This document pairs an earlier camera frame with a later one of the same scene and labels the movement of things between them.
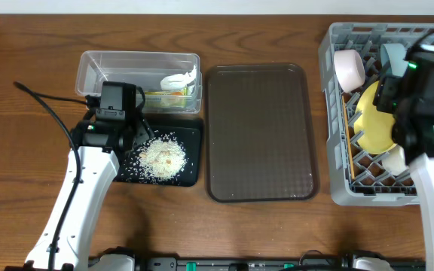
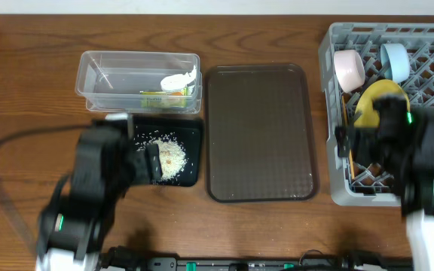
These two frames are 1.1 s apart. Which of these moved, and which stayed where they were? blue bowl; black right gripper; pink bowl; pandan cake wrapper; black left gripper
Moved: black right gripper; black left gripper
Stayed: blue bowl; pink bowl; pandan cake wrapper
